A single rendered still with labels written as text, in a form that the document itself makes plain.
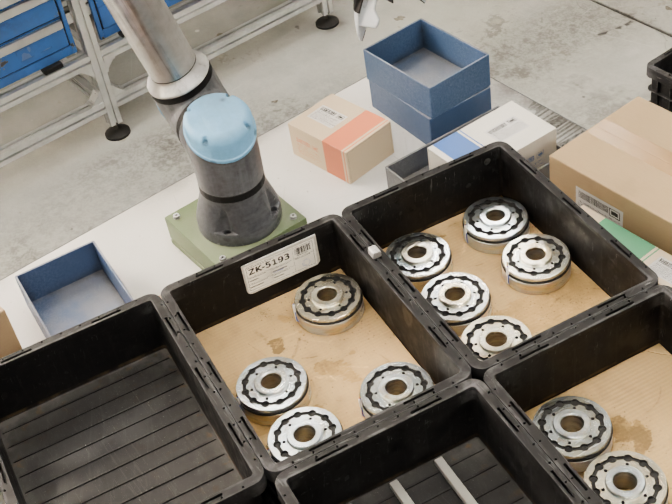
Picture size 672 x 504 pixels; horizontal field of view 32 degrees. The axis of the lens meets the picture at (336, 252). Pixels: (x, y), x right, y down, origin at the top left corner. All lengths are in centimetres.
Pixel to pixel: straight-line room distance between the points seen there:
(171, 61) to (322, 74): 185
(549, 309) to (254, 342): 44
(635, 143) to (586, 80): 167
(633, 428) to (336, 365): 42
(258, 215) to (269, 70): 188
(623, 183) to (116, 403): 86
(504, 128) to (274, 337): 64
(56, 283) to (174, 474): 62
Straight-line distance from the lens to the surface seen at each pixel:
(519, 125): 215
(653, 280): 165
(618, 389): 165
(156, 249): 217
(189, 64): 201
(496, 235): 182
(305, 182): 223
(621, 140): 200
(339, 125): 223
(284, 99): 371
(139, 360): 179
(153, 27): 194
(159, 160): 358
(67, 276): 214
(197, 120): 195
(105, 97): 365
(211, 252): 204
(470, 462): 157
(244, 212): 200
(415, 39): 240
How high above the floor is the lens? 208
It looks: 42 degrees down
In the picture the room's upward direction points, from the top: 10 degrees counter-clockwise
